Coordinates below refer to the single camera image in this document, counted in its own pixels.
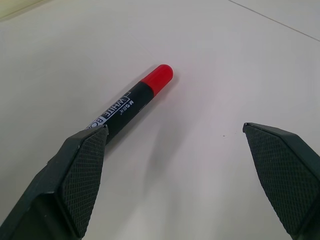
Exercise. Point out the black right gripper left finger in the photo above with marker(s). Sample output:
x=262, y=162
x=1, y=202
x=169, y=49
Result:
x=60, y=180

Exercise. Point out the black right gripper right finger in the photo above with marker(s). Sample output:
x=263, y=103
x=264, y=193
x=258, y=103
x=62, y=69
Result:
x=282, y=175

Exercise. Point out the red-capped black whiteboard marker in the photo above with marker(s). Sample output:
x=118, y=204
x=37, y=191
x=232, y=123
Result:
x=135, y=102

